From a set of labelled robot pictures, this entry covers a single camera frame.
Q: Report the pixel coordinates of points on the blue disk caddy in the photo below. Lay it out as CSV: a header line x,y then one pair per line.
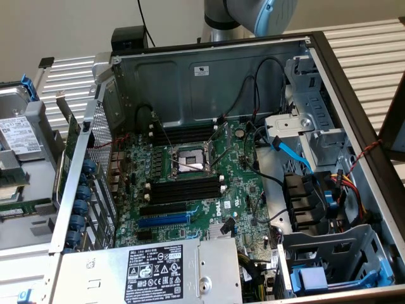
x,y
297,283

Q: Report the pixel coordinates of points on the RAM stick in slot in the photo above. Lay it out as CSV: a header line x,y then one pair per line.
x,y
185,199

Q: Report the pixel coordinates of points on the silver disk bay cage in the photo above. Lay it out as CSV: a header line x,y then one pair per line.
x,y
316,104

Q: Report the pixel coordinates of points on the green motherboard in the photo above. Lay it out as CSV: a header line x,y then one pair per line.
x,y
234,187

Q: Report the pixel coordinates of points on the short black expansion slot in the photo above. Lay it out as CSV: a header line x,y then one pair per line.
x,y
144,235

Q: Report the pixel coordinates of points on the silver finned heatsink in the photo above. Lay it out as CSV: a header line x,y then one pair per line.
x,y
215,231

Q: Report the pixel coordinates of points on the silver bracket plate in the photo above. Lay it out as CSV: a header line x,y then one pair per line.
x,y
284,125

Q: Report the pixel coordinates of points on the black fan shroud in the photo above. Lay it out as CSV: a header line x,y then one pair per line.
x,y
297,196

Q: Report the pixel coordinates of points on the silver hard disk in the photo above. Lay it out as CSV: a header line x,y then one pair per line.
x,y
19,133

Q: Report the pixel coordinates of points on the long black expansion slot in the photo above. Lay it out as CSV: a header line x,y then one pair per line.
x,y
163,209

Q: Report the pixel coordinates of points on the RAM slot with white latches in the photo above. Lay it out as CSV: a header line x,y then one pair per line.
x,y
186,136
185,188
186,128

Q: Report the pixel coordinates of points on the blue disk bracket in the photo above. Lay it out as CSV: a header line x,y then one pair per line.
x,y
30,88

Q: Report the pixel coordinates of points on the round coin battery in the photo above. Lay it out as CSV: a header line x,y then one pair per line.
x,y
241,133

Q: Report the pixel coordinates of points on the grey metal PC case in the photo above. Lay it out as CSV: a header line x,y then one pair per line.
x,y
164,85

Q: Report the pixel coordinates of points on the blue expansion slot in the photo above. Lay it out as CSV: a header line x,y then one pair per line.
x,y
163,220

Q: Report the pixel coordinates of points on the grey disk bay cage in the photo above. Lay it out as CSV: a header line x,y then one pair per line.
x,y
354,244

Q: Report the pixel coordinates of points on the silver power supply unit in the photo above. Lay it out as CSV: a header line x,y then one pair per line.
x,y
104,278

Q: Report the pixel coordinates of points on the black box device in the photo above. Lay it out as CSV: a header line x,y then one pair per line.
x,y
129,38

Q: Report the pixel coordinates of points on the CPU socket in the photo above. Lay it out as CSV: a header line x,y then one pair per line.
x,y
190,156

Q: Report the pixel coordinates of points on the thin metal locking lever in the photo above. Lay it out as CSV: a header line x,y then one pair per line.
x,y
190,167
163,132

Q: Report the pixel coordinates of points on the grey parts rack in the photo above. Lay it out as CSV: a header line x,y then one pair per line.
x,y
41,183

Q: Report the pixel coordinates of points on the dark framed panel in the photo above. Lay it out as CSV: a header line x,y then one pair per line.
x,y
395,126

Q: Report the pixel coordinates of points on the silver socket cover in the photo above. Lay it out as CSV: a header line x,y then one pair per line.
x,y
218,132

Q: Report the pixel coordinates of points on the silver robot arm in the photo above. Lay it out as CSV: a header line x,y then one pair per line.
x,y
240,9

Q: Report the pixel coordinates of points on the black block on post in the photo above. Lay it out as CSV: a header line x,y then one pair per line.
x,y
46,62

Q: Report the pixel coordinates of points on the green graphics card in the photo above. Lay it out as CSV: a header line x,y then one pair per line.
x,y
73,126

